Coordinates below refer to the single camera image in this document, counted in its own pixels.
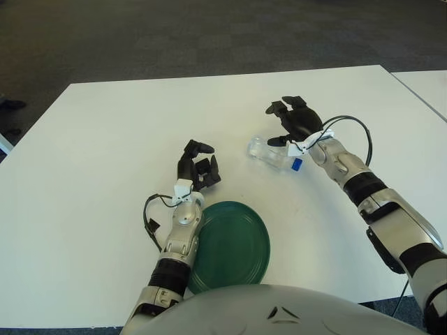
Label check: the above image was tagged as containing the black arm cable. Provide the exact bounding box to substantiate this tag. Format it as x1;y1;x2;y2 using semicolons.
305;115;373;167
142;193;193;254

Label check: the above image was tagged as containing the clear bottle with blue cap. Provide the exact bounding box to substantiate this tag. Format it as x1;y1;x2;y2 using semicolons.
247;135;304;174

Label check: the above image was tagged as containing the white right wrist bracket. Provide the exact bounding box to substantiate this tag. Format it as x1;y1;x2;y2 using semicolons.
286;128;335;157

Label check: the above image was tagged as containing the grey robot torso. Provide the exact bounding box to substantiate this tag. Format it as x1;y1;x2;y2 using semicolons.
122;284;427;335

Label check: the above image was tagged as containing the green round plate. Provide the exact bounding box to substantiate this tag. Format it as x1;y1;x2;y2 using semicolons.
186;200;272;295

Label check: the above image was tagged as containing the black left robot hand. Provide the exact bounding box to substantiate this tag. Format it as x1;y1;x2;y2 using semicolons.
177;140;223;192

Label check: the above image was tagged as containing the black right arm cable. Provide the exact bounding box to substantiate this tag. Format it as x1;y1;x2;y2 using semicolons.
305;115;373;167

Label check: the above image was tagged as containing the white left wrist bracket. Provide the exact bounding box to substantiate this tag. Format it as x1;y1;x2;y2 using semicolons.
171;179;195;206

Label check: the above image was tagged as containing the person in blue jeans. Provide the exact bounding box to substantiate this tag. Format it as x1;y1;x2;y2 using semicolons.
0;94;27;137

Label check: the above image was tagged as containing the white furniture corner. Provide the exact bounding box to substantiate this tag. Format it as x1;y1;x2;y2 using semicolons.
0;132;15;154

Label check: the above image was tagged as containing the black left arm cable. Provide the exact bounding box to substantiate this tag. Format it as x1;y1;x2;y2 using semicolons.
142;193;193;254

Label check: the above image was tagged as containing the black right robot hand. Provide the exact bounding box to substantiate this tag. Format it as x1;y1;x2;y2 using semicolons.
265;94;324;149

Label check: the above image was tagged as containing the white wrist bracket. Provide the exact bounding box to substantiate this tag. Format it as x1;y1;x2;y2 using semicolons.
286;128;335;157
171;179;195;206

